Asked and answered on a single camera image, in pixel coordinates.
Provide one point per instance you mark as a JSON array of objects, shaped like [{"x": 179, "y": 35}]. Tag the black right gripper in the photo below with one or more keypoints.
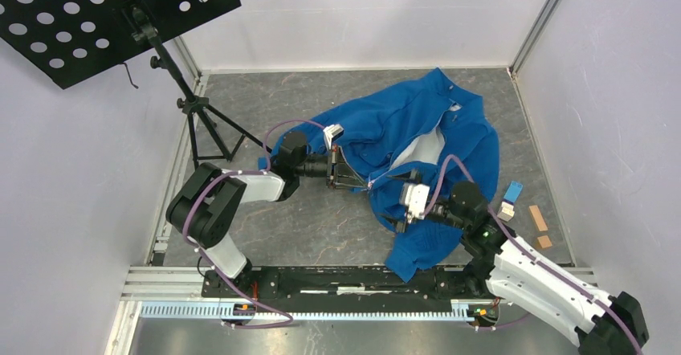
[{"x": 412, "y": 176}]

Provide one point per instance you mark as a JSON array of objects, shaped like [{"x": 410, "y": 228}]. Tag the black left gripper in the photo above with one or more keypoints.
[{"x": 342, "y": 174}]

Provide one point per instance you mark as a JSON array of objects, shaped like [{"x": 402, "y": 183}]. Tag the blue zip-up jacket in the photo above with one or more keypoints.
[{"x": 414, "y": 124}]

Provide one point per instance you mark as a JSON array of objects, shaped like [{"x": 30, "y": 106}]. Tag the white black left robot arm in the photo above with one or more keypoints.
[{"x": 205, "y": 206}]

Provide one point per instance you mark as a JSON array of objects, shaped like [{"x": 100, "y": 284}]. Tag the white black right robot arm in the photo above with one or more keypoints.
[{"x": 505, "y": 266}]

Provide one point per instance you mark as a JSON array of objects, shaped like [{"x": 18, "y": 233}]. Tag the small white block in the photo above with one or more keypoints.
[{"x": 506, "y": 212}]

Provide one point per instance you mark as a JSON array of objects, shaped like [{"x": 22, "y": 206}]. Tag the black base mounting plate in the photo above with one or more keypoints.
[{"x": 367, "y": 289}]

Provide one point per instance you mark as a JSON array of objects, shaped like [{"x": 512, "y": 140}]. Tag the small blue block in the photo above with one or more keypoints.
[{"x": 513, "y": 192}]

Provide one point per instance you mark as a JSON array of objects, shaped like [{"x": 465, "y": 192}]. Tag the long wooden block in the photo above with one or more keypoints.
[{"x": 538, "y": 218}]

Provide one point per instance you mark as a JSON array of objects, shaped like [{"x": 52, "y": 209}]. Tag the small wooden block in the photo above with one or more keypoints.
[{"x": 543, "y": 242}]

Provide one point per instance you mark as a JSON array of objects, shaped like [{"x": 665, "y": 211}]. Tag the black perforated music stand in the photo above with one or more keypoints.
[{"x": 71, "y": 41}]

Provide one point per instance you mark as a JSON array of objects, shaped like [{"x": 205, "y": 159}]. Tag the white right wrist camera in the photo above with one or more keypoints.
[{"x": 415, "y": 200}]

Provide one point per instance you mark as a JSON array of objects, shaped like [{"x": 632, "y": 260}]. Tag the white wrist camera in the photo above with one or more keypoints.
[
  {"x": 415, "y": 200},
  {"x": 331, "y": 134}
]

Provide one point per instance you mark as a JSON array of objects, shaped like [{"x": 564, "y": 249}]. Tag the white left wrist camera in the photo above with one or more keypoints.
[{"x": 331, "y": 134}]

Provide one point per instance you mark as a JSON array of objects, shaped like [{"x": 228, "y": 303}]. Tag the aluminium frame rail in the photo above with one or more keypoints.
[{"x": 184, "y": 292}]

